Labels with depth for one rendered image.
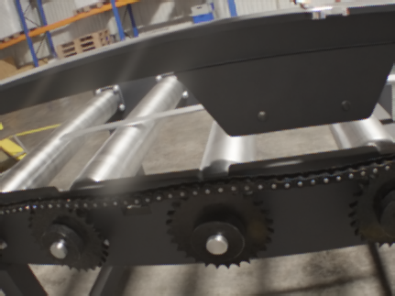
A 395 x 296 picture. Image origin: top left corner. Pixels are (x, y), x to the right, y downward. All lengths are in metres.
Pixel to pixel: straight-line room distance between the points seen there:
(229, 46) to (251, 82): 0.06
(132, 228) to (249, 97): 0.32
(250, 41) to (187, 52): 0.09
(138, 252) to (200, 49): 0.40
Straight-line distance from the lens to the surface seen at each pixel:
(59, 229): 0.65
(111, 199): 0.59
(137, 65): 0.55
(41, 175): 1.03
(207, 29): 0.44
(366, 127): 0.71
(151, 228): 0.65
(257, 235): 0.57
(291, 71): 0.52
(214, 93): 0.53
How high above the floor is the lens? 1.21
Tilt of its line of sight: 25 degrees down
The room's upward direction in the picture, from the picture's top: 14 degrees counter-clockwise
